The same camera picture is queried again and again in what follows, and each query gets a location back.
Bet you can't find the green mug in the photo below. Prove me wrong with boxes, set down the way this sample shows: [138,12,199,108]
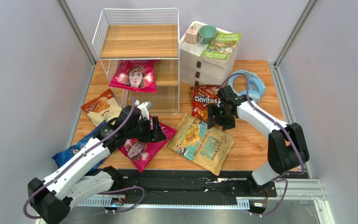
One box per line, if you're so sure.
[199,25,218,44]

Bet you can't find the tan kettle chips bag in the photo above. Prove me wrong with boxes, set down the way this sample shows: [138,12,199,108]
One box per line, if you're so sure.
[165,113,236,175]

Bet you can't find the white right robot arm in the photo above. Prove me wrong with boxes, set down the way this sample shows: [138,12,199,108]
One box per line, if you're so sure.
[208,86,310,195]

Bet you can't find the cream orange chips bag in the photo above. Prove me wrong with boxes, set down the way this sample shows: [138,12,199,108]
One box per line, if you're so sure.
[81,89,122,126]

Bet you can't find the pink cube adapter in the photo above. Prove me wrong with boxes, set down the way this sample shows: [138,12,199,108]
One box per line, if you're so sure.
[185,25,199,44]

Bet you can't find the light blue headphones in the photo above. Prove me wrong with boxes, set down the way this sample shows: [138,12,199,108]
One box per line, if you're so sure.
[227,70,266,103]

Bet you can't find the pink real chips bag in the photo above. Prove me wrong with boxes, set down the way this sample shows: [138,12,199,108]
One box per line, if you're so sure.
[109,60,157,94]
[119,122,177,173]

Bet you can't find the white wire wooden shelf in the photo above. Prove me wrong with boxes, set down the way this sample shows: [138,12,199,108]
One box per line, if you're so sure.
[92,8,180,114]

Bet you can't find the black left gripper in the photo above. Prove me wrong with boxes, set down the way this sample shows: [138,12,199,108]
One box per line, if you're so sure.
[126,116,167,143]

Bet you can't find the blue Doritos bag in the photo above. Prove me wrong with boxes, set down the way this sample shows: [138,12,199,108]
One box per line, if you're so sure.
[52,121,107,168]

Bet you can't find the white drawer cabinet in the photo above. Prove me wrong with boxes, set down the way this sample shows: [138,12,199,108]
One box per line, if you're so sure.
[179,35,239,86]

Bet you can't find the green treehouse book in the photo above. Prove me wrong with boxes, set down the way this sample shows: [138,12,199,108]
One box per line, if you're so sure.
[201,33,242,61]

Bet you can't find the red Doritos bag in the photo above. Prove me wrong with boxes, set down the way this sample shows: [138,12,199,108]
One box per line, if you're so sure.
[190,85,220,122]

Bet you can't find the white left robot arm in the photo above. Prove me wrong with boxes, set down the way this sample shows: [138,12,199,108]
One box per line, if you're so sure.
[23,99,167,224]

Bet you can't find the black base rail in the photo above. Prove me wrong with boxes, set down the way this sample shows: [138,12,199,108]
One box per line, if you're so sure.
[76,168,310,207]

